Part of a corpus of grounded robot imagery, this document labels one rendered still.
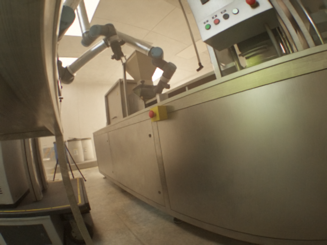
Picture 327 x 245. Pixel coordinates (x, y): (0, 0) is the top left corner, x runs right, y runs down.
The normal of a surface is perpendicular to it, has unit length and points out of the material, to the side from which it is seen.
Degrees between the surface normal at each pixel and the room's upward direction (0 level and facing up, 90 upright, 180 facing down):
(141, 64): 118
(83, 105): 90
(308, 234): 90
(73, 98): 90
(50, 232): 90
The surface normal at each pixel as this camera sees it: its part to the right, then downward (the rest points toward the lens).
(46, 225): 0.56, -0.14
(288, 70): -0.77, 0.07
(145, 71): 0.62, 0.33
